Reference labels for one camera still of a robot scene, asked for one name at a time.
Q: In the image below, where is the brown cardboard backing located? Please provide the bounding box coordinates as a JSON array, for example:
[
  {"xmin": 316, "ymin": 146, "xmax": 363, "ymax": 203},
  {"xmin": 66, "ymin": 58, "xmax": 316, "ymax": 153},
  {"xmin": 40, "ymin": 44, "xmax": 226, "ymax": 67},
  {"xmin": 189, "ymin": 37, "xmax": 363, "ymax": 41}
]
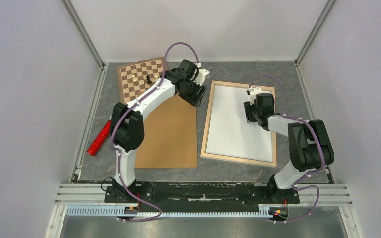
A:
[{"xmin": 135, "ymin": 95, "xmax": 198, "ymax": 168}]

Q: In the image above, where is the red toy microphone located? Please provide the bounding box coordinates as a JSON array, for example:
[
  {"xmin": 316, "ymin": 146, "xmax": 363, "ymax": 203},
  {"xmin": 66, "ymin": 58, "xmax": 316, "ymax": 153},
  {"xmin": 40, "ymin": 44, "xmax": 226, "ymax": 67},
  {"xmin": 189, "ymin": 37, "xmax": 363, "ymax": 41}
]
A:
[{"xmin": 87, "ymin": 119, "xmax": 111, "ymax": 156}]

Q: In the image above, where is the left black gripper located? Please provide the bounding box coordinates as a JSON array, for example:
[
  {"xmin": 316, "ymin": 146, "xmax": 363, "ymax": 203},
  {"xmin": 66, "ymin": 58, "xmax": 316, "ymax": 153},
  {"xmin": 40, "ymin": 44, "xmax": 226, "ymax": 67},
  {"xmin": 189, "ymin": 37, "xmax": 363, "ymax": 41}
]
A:
[{"xmin": 179, "ymin": 78, "xmax": 208, "ymax": 108}]

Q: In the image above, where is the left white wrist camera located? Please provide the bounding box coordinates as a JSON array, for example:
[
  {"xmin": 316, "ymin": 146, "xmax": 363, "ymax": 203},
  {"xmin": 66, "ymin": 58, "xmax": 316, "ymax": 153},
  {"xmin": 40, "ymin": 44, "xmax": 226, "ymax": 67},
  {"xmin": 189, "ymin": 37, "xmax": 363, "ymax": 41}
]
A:
[{"xmin": 194, "ymin": 63, "xmax": 210, "ymax": 86}]

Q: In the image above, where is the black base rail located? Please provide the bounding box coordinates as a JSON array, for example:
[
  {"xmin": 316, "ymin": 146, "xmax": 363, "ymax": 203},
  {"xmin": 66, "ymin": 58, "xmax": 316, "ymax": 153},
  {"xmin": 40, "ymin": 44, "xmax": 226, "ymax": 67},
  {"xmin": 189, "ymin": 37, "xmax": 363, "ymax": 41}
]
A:
[{"xmin": 104, "ymin": 181, "xmax": 300, "ymax": 206}]

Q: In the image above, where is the wooden chessboard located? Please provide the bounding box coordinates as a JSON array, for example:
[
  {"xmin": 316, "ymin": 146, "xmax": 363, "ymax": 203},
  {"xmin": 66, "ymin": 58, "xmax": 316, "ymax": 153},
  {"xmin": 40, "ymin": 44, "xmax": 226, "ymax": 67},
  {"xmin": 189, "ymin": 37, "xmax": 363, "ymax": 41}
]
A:
[{"xmin": 116, "ymin": 57, "xmax": 164, "ymax": 104}]

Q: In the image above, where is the wooden picture frame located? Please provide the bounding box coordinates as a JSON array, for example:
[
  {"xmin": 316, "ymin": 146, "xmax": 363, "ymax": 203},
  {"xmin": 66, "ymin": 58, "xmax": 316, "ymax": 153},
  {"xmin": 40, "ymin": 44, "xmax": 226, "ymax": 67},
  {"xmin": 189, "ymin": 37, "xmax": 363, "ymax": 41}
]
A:
[{"xmin": 199, "ymin": 80, "xmax": 277, "ymax": 168}]

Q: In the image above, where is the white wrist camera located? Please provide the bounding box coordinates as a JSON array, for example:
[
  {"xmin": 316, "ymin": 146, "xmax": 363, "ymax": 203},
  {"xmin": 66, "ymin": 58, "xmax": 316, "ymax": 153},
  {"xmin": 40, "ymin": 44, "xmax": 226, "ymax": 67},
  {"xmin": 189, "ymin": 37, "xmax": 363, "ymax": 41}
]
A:
[
  {"xmin": 246, "ymin": 86, "xmax": 263, "ymax": 105},
  {"xmin": 194, "ymin": 63, "xmax": 210, "ymax": 86}
]

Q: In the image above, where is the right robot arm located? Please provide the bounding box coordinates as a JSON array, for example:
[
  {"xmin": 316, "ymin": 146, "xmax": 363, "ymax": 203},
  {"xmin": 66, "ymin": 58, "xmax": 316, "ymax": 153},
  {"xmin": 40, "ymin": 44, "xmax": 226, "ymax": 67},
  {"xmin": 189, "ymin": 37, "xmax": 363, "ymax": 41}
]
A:
[{"xmin": 244, "ymin": 90, "xmax": 335, "ymax": 202}]

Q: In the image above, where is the black chess piece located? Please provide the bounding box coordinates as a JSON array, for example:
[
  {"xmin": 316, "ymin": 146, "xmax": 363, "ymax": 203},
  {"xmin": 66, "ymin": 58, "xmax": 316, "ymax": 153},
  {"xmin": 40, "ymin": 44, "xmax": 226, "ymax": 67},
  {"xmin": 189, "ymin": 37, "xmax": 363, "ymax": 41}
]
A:
[{"xmin": 146, "ymin": 75, "xmax": 152, "ymax": 85}]

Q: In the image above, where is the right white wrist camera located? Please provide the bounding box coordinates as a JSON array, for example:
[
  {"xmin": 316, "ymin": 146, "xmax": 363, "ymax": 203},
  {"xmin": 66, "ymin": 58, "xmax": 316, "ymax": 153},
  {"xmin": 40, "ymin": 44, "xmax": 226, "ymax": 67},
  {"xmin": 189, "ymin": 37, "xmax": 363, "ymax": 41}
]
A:
[{"xmin": 246, "ymin": 86, "xmax": 263, "ymax": 105}]

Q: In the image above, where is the printed photo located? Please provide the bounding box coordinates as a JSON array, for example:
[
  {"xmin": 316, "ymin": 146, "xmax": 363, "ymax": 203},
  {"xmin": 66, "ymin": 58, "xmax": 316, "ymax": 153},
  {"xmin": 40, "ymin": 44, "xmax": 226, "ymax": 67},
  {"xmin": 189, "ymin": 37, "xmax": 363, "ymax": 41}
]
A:
[{"xmin": 205, "ymin": 85, "xmax": 274, "ymax": 163}]

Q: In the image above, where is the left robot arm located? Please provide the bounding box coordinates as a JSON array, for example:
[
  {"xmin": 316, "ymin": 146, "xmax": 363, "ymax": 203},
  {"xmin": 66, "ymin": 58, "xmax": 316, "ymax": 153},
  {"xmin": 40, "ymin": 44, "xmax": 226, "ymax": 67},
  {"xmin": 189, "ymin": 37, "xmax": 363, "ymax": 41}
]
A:
[{"xmin": 110, "ymin": 59, "xmax": 209, "ymax": 202}]

